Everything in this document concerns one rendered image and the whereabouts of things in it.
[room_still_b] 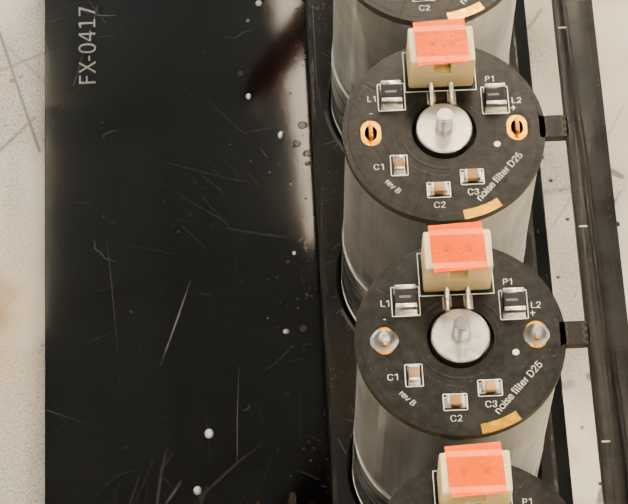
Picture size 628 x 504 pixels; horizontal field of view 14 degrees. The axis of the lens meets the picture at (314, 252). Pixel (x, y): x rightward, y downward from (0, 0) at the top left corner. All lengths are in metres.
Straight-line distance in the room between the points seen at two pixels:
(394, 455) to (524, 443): 0.02
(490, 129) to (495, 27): 0.02
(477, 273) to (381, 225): 0.02
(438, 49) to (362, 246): 0.03
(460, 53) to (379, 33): 0.02
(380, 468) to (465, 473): 0.03
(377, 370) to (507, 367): 0.02
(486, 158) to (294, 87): 0.07
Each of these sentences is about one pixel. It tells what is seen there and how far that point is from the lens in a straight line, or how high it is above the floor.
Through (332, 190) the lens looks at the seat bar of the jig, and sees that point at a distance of 0.36.
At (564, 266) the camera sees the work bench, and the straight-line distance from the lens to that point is 0.38.
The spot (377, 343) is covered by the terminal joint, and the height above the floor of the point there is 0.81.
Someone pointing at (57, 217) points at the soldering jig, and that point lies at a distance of 0.37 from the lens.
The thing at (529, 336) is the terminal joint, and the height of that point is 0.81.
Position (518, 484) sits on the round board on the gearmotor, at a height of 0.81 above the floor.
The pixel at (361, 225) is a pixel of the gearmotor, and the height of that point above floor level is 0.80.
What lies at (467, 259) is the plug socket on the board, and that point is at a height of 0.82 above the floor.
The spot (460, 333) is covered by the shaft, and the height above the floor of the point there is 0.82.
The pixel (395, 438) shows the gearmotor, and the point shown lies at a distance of 0.31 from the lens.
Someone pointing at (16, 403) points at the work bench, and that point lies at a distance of 0.37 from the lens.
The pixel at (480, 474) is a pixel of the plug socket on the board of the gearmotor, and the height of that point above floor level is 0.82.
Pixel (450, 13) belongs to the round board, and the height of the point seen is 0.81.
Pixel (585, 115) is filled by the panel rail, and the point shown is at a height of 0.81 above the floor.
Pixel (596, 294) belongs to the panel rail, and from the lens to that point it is 0.31.
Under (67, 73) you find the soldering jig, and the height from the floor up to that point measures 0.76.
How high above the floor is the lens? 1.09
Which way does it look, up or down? 64 degrees down
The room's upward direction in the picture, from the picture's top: straight up
